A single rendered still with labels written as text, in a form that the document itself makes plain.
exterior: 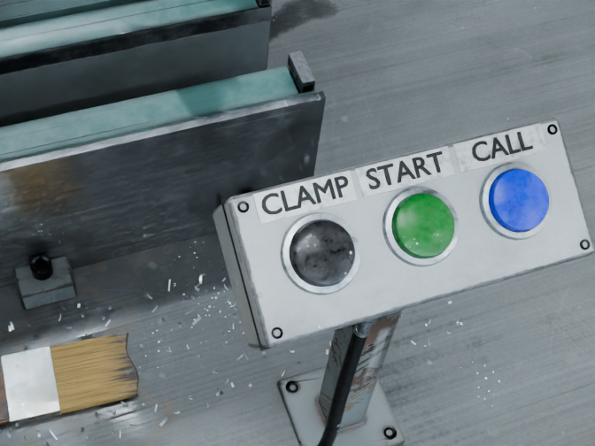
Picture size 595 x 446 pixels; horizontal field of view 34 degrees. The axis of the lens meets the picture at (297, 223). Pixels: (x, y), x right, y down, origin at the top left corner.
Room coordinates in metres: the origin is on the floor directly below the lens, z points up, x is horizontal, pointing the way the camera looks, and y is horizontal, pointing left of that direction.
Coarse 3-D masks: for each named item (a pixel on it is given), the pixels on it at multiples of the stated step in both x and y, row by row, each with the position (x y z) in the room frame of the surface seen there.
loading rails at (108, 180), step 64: (0, 0) 0.50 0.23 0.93; (64, 0) 0.51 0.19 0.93; (128, 0) 0.53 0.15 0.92; (192, 0) 0.54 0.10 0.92; (256, 0) 0.55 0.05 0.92; (0, 64) 0.46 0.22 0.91; (64, 64) 0.48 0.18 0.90; (128, 64) 0.50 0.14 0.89; (192, 64) 0.52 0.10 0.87; (256, 64) 0.54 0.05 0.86; (0, 128) 0.40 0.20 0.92; (64, 128) 0.40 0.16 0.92; (128, 128) 0.41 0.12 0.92; (192, 128) 0.41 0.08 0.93; (256, 128) 0.43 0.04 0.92; (320, 128) 0.45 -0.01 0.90; (0, 192) 0.35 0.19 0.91; (64, 192) 0.37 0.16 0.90; (128, 192) 0.39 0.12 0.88; (192, 192) 0.41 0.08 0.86; (0, 256) 0.34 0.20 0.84; (64, 256) 0.36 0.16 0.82
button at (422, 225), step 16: (400, 208) 0.26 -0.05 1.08; (416, 208) 0.26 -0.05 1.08; (432, 208) 0.27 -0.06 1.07; (448, 208) 0.27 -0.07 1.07; (400, 224) 0.26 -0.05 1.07; (416, 224) 0.26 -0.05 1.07; (432, 224) 0.26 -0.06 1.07; (448, 224) 0.26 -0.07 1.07; (400, 240) 0.25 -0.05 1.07; (416, 240) 0.25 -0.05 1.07; (432, 240) 0.25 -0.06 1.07; (448, 240) 0.26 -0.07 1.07; (416, 256) 0.25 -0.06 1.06; (432, 256) 0.25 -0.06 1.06
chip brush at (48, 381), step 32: (32, 352) 0.29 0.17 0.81; (64, 352) 0.29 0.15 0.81; (96, 352) 0.30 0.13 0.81; (0, 384) 0.26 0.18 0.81; (32, 384) 0.27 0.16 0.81; (64, 384) 0.27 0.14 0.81; (96, 384) 0.27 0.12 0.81; (128, 384) 0.28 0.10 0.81; (0, 416) 0.24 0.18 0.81; (32, 416) 0.24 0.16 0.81
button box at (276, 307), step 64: (512, 128) 0.32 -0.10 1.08; (256, 192) 0.26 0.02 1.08; (320, 192) 0.26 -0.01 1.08; (384, 192) 0.27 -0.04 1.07; (448, 192) 0.28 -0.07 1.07; (576, 192) 0.30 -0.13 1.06; (256, 256) 0.23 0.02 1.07; (384, 256) 0.25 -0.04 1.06; (448, 256) 0.25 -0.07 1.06; (512, 256) 0.26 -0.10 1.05; (576, 256) 0.27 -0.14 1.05; (256, 320) 0.21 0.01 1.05; (320, 320) 0.21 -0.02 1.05
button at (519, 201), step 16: (512, 176) 0.29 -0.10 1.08; (528, 176) 0.29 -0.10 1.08; (496, 192) 0.28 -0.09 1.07; (512, 192) 0.28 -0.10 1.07; (528, 192) 0.28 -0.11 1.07; (544, 192) 0.29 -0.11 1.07; (496, 208) 0.28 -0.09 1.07; (512, 208) 0.28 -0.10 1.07; (528, 208) 0.28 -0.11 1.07; (544, 208) 0.28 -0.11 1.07; (512, 224) 0.27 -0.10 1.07; (528, 224) 0.27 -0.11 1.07
